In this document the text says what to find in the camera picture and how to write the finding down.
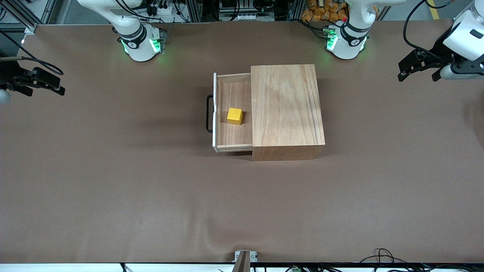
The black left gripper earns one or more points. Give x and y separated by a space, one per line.
439 51

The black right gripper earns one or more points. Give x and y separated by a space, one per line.
10 73

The wooden drawer with white front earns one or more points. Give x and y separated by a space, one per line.
232 90

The yellow cube block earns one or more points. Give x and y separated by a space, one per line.
234 116

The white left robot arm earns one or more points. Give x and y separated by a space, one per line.
465 34

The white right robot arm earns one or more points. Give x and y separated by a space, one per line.
138 45

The light wooden drawer cabinet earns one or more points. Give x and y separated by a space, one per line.
287 113

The orange bag pile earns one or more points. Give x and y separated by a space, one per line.
321 9

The white power strip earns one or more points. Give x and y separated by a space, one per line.
162 11

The silver equipment rack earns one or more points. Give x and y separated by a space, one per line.
242 15

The brown table cover mat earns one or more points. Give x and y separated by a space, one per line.
242 207

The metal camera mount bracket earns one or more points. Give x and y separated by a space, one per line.
245 260

